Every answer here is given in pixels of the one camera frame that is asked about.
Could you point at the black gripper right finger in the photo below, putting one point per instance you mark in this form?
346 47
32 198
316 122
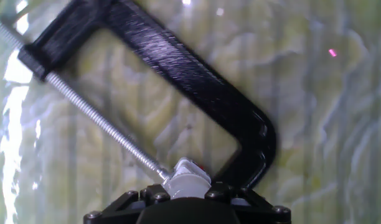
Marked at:
221 193

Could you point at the black C-clamp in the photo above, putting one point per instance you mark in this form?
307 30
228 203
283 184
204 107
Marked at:
178 62

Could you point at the green marble pattern mat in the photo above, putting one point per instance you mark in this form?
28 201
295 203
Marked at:
302 109

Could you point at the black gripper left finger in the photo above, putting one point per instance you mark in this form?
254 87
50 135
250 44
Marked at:
154 194

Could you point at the white light bulb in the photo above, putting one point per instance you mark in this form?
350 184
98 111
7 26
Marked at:
185 186

